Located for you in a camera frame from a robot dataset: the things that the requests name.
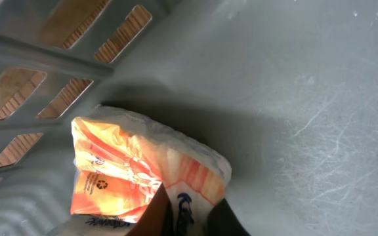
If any grey plastic basket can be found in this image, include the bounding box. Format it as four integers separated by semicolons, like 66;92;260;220
0;1;378;235

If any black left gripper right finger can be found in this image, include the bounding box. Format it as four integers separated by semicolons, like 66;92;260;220
207;199;250;236

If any orange tissue pack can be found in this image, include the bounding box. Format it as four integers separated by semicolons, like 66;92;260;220
53;106;232;235

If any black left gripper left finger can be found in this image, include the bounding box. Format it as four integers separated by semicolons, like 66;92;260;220
133;185;173;236

